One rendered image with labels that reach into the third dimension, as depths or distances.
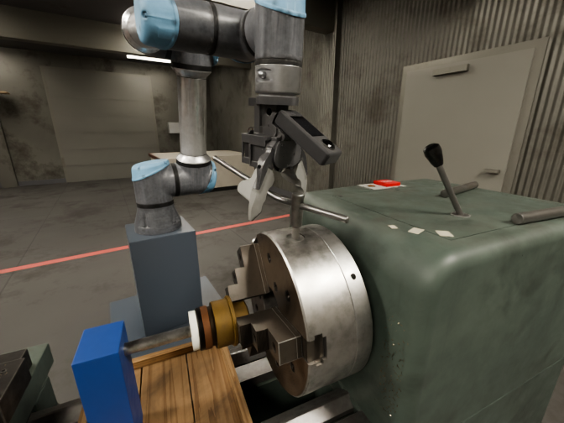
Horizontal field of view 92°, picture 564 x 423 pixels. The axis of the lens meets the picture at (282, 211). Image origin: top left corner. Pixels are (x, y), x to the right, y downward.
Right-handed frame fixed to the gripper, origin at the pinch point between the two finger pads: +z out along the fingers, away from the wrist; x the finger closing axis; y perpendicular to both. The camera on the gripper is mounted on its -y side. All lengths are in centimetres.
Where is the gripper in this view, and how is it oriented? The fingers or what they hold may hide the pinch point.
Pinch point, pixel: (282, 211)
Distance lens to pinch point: 51.3
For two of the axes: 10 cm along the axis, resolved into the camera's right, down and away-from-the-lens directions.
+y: -7.7, -2.7, 5.8
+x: -6.4, 2.6, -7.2
